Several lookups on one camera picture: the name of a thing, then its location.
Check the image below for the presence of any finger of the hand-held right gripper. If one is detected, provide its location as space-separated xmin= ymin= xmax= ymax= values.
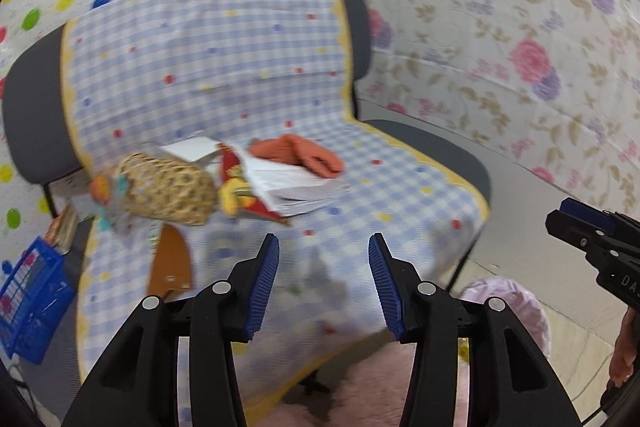
xmin=545 ymin=208 xmax=608 ymax=258
xmin=559 ymin=198 xmax=617 ymax=230

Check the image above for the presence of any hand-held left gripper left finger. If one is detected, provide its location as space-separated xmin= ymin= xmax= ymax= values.
xmin=60 ymin=233 xmax=281 ymax=427

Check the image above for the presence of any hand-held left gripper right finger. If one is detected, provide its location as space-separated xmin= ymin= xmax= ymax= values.
xmin=368 ymin=232 xmax=581 ymax=427

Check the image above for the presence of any white milk carton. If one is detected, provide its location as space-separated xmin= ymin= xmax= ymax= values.
xmin=240 ymin=146 xmax=352 ymax=214

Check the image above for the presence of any woven bamboo basket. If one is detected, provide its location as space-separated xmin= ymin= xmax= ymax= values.
xmin=116 ymin=153 xmax=218 ymax=228

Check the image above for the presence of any person's right hand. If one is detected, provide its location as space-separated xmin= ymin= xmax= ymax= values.
xmin=609 ymin=309 xmax=640 ymax=388

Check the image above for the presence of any red yellow snack wrapper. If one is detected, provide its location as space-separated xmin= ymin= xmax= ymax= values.
xmin=217 ymin=144 xmax=292 ymax=226

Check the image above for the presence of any pink plastic bag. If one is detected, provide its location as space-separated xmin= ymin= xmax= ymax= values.
xmin=459 ymin=277 xmax=552 ymax=370

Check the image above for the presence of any pink fluffy clothing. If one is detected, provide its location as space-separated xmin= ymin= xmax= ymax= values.
xmin=280 ymin=341 xmax=472 ymax=427

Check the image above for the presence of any orange cloth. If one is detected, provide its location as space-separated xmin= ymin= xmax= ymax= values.
xmin=248 ymin=134 xmax=346 ymax=180

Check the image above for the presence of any white paper box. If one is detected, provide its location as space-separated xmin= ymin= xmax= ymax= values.
xmin=159 ymin=137 xmax=223 ymax=171

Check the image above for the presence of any blue checked dotted cloth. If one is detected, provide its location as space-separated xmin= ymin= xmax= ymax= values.
xmin=60 ymin=0 xmax=491 ymax=413

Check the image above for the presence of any blue plastic crate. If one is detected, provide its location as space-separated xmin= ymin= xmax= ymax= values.
xmin=0 ymin=237 xmax=69 ymax=365

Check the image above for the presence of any dark grey chair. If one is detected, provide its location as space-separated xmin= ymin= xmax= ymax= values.
xmin=2 ymin=0 xmax=493 ymax=400

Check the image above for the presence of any floral wall sheet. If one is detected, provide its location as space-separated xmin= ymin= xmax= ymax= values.
xmin=340 ymin=0 xmax=640 ymax=230

